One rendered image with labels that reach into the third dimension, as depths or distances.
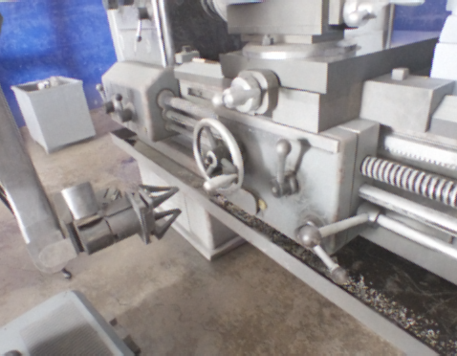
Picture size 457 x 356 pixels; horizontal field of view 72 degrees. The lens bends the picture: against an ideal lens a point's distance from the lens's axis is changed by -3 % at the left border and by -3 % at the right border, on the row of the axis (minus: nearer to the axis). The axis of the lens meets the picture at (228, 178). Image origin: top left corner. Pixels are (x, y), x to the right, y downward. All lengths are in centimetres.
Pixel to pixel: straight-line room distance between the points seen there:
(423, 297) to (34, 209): 83
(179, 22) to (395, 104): 91
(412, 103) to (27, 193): 70
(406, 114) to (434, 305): 44
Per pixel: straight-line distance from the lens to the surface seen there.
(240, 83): 67
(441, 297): 92
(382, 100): 71
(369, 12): 67
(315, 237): 57
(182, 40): 136
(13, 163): 64
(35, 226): 62
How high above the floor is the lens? 103
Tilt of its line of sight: 28 degrees down
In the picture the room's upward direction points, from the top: 6 degrees counter-clockwise
